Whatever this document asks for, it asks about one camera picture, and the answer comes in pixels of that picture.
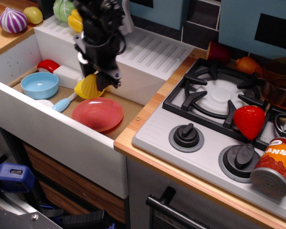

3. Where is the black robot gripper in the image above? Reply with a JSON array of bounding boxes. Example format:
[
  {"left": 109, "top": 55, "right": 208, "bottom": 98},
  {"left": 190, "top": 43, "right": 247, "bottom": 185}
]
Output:
[{"left": 73, "top": 32, "right": 122, "bottom": 91}]

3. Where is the yellow toy corn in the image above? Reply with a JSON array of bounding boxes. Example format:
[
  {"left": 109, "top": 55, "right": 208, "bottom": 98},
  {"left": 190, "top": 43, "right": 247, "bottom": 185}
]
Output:
[{"left": 80, "top": 74, "right": 104, "bottom": 99}]

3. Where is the pink plastic plate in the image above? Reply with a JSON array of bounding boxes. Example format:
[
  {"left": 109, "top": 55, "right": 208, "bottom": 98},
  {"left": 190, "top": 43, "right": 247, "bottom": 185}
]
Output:
[{"left": 71, "top": 97, "right": 124, "bottom": 132}]

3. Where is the yellow toy lemon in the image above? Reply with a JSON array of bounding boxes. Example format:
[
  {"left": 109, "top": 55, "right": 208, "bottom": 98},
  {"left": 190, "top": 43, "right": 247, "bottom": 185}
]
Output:
[{"left": 74, "top": 80, "right": 104, "bottom": 99}]

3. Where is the white toy block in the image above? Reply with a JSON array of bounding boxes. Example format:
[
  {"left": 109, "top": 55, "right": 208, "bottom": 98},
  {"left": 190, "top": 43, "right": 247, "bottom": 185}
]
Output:
[{"left": 53, "top": 65, "right": 83, "bottom": 89}]

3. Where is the light blue toy spoon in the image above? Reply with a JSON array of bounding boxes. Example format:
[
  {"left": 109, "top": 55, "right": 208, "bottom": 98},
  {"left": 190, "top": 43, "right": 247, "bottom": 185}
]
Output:
[{"left": 52, "top": 93, "right": 78, "bottom": 113}]

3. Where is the red and white toy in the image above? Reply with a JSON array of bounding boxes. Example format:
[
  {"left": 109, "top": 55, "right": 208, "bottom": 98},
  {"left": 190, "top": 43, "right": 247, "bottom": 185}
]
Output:
[{"left": 37, "top": 60, "right": 60, "bottom": 73}]

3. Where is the white round toy lid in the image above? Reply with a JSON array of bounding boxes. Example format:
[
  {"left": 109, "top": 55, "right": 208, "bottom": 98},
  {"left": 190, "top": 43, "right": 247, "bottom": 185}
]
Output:
[{"left": 36, "top": 99, "right": 54, "bottom": 108}]

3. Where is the yellow toy bell pepper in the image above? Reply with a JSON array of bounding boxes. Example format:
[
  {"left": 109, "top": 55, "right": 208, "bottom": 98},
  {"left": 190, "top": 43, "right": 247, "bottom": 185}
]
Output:
[{"left": 67, "top": 9, "right": 83, "bottom": 33}]

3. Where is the grey toy faucet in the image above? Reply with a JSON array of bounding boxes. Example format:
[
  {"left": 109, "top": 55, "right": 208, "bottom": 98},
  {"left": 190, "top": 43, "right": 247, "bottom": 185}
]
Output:
[{"left": 119, "top": 0, "right": 134, "bottom": 35}]

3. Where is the light blue plastic bowl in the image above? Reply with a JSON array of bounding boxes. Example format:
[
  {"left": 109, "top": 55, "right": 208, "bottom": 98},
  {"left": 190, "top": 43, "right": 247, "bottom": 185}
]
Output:
[{"left": 20, "top": 72, "right": 59, "bottom": 100}]

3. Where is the white toy sink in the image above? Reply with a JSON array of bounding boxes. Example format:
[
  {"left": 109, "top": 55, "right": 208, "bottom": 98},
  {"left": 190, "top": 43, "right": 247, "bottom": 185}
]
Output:
[{"left": 0, "top": 17, "right": 194, "bottom": 199}]

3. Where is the green toy cabbage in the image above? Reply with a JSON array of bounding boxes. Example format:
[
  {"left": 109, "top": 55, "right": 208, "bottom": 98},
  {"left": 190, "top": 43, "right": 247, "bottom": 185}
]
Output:
[{"left": 53, "top": 0, "right": 76, "bottom": 22}]

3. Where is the yellow toy potato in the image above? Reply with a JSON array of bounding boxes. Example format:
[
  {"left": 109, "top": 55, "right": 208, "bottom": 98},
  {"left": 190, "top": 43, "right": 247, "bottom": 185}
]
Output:
[{"left": 23, "top": 7, "right": 43, "bottom": 24}]

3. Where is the purple striped toy onion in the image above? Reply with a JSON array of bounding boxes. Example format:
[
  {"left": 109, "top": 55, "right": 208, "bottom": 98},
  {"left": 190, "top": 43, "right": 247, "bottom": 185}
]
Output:
[{"left": 0, "top": 7, "right": 28, "bottom": 33}]

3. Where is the left black stove knob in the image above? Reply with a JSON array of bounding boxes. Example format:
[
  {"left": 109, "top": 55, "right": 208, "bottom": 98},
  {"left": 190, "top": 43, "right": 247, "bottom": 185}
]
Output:
[{"left": 169, "top": 123, "right": 204, "bottom": 153}]

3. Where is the black stove knob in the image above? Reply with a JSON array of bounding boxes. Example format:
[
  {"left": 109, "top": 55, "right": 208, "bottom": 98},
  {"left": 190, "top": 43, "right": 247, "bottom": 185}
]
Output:
[
  {"left": 169, "top": 123, "right": 204, "bottom": 153},
  {"left": 218, "top": 144, "right": 260, "bottom": 184}
]

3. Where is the wooden drawer front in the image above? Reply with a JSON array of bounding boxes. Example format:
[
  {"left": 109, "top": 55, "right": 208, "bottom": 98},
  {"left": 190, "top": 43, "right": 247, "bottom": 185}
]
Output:
[{"left": 23, "top": 143, "right": 126, "bottom": 226}]

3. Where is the dark red toy apple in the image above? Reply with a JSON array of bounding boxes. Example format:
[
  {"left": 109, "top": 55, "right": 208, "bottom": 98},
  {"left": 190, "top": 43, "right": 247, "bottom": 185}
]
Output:
[{"left": 206, "top": 41, "right": 232, "bottom": 64}]

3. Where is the grey toy stove top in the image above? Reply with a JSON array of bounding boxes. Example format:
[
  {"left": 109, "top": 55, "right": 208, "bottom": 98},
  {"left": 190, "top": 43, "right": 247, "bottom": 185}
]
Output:
[{"left": 132, "top": 58, "right": 286, "bottom": 225}]

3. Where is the blue clamp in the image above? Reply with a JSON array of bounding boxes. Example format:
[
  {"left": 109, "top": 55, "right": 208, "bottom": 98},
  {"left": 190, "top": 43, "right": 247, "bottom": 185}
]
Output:
[{"left": 0, "top": 163, "right": 35, "bottom": 193}]

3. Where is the black stove grate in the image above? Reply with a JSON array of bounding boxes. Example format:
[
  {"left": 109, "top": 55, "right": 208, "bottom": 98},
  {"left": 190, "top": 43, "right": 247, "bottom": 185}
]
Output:
[{"left": 163, "top": 58, "right": 286, "bottom": 149}]

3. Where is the orange toy fruit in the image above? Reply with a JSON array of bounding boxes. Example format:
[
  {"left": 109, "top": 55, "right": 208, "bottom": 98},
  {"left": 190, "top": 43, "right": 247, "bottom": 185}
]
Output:
[{"left": 236, "top": 56, "right": 261, "bottom": 75}]

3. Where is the red toy strawberry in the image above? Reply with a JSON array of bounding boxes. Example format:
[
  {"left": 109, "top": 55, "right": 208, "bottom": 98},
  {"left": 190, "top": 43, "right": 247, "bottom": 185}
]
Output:
[{"left": 233, "top": 105, "right": 265, "bottom": 140}]

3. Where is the right black stove knob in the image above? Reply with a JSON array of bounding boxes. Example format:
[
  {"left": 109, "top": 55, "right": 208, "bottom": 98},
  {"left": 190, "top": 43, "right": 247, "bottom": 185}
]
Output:
[{"left": 218, "top": 144, "right": 260, "bottom": 184}]

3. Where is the orange transparent toy pot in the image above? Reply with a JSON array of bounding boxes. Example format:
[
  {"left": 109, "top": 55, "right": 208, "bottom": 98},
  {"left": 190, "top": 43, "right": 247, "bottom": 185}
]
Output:
[{"left": 255, "top": 57, "right": 286, "bottom": 109}]

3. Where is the orange toy beans can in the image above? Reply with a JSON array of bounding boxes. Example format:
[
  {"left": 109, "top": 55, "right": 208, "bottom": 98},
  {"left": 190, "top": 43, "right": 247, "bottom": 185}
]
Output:
[{"left": 250, "top": 137, "right": 286, "bottom": 198}]

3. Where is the black ridged tool handle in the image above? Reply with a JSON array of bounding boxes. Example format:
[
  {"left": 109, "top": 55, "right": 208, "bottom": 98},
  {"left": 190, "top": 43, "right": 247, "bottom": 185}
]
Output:
[{"left": 60, "top": 210, "right": 111, "bottom": 229}]

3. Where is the black oven door handle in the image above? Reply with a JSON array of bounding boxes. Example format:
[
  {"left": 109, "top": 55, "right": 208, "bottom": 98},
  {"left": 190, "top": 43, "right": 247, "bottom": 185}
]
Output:
[{"left": 146, "top": 187, "right": 208, "bottom": 229}]

